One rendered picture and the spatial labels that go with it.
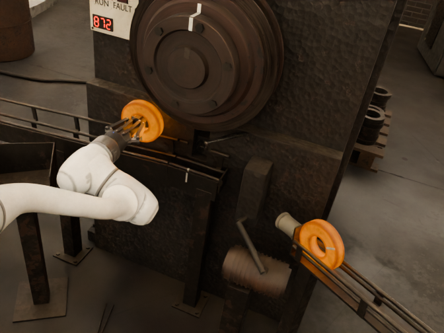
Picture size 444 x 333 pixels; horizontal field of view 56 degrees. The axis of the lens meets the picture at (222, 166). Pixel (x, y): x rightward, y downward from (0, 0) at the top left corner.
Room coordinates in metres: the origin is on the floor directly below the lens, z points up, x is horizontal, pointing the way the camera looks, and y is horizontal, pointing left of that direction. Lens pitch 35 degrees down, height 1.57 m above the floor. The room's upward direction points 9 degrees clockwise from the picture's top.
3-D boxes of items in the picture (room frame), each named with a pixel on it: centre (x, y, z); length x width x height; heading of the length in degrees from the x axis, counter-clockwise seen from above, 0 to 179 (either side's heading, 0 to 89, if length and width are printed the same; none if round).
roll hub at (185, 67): (1.12, 0.13, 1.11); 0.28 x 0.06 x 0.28; 74
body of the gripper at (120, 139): (1.12, 0.34, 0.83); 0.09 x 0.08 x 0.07; 164
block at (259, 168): (1.16, -0.12, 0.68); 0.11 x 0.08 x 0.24; 164
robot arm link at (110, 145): (1.05, 0.36, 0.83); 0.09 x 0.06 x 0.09; 74
